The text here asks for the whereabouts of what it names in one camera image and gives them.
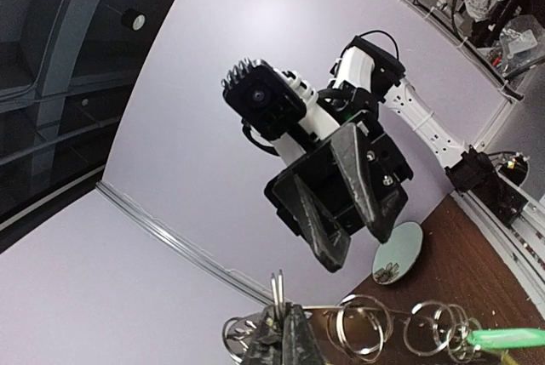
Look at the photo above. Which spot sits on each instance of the aluminium front rail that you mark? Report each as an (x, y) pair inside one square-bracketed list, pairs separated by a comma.
[(518, 239)]

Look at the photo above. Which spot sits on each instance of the right aluminium frame post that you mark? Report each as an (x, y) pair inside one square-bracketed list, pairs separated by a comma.
[(183, 246)]

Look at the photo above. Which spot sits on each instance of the large keyring with red handle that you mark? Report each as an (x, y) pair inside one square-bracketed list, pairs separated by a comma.
[(360, 329)]

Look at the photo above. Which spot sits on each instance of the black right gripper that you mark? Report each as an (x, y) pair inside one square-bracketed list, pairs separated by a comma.
[(350, 181)]

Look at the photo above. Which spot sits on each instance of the right base circuit board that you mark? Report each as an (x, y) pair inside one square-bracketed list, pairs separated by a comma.
[(513, 165)]

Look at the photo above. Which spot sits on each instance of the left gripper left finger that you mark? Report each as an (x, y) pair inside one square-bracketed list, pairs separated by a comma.
[(266, 345)]

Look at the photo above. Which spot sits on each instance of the light green flower plate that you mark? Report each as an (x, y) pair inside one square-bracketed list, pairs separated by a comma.
[(395, 258)]

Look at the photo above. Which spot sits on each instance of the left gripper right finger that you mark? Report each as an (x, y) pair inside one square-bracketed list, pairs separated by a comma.
[(299, 344)]

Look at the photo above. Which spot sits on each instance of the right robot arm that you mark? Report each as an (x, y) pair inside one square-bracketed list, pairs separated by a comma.
[(366, 77)]

